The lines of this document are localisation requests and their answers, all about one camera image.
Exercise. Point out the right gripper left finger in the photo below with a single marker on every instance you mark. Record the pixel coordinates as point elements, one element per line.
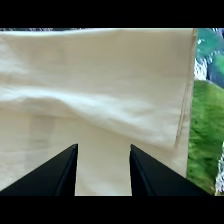
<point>50,176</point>

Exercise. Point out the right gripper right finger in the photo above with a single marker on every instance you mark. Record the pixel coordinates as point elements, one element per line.
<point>156,176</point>

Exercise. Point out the pale yellow garment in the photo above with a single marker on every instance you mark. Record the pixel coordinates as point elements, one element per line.
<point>100,83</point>

